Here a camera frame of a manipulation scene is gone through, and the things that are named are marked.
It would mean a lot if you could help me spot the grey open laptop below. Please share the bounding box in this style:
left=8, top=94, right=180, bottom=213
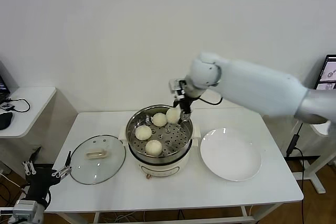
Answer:
left=313, top=55, right=336, bottom=91

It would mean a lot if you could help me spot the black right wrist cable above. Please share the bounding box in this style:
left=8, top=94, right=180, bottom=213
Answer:
left=195, top=94, right=224, bottom=105

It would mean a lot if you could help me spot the white cable bundle under table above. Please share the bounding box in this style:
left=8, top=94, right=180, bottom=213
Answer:
left=103, top=212, right=148, bottom=224

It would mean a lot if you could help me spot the cream electric cooker base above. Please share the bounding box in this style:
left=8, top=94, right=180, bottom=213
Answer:
left=118, top=124, right=201, bottom=180

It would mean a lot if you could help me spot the silver right wrist box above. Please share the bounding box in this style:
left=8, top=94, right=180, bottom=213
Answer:
left=168, top=78, right=184, bottom=95

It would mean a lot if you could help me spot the black computer mouse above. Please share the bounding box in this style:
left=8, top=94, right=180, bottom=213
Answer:
left=0, top=112, right=14, bottom=131

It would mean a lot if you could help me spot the white side table rounded top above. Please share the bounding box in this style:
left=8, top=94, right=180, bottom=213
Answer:
left=0, top=87, right=57, bottom=205

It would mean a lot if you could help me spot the thin black looped cable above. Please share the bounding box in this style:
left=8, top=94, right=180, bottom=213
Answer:
left=5, top=98, right=31, bottom=114

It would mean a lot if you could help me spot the round glass pot lid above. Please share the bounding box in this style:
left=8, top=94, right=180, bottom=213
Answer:
left=68, top=135, right=127, bottom=185

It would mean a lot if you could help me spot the white steamed baozi bun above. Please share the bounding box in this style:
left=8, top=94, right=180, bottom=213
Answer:
left=134, top=125, right=152, bottom=141
left=165, top=107, right=182, bottom=124
left=145, top=140, right=163, bottom=156
left=152, top=113, right=169, bottom=127

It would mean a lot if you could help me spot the black cable with adapter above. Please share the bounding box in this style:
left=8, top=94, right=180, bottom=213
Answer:
left=285, top=123, right=307, bottom=224

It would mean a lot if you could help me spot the white side table with label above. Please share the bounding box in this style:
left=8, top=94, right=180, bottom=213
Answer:
left=285, top=113, right=336, bottom=195

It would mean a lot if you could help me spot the white main table frame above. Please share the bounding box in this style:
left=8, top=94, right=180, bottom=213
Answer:
left=93, top=204, right=257, bottom=224

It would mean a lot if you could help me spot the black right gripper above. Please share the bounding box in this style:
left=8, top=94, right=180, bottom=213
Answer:
left=172, top=89, right=196, bottom=125

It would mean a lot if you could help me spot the stainless steel steamer basket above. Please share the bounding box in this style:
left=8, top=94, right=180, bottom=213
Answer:
left=125, top=105, right=194, bottom=165

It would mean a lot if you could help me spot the white floor cable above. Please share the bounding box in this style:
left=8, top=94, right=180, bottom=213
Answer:
left=0, top=173, right=28, bottom=195

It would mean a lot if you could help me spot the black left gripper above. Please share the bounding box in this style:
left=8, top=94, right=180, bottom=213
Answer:
left=22, top=146, right=73, bottom=204

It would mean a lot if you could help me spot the black open laptop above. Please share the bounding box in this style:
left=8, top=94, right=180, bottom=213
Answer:
left=0, top=61, right=12, bottom=105

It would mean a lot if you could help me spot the round white plate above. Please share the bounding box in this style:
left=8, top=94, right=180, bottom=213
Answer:
left=199, top=128, right=263, bottom=182

